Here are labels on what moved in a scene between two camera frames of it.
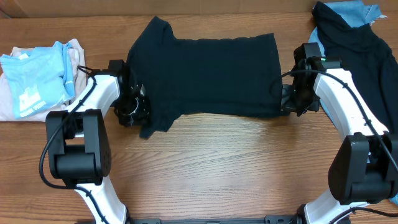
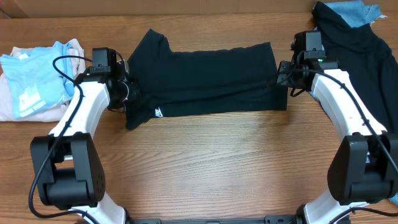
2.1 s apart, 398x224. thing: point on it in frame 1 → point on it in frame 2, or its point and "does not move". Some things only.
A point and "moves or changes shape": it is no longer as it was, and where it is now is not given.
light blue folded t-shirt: x=40 y=78 does not move
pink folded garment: x=7 y=111 does not move
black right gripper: x=287 y=106 → x=283 y=68
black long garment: x=370 y=63 does not move
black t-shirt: x=229 y=77 moves or changes shape
